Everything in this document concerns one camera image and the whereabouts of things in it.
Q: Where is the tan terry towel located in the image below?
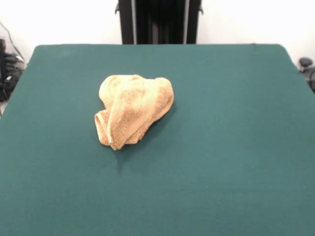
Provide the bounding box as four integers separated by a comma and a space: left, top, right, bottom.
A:
94, 74, 175, 150

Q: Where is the dark green table cloth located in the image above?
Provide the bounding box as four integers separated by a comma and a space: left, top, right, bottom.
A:
0, 43, 315, 236

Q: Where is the office chair base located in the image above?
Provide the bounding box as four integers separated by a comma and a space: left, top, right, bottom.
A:
4, 53, 27, 103
299, 57, 315, 93

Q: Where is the black computer box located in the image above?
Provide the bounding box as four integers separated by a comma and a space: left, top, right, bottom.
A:
0, 38, 6, 81

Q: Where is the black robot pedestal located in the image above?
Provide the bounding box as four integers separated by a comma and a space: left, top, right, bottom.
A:
115, 0, 204, 45

